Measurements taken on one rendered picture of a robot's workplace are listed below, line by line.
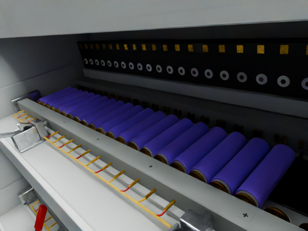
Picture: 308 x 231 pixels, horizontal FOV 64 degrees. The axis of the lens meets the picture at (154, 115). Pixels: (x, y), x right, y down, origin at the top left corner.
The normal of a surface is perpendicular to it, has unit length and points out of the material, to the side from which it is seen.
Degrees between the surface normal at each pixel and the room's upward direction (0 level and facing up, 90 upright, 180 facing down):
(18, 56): 90
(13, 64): 90
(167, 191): 109
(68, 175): 19
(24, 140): 90
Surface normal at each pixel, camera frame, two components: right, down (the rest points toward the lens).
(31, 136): 0.69, 0.21
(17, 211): -0.18, -0.88
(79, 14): -0.70, 0.43
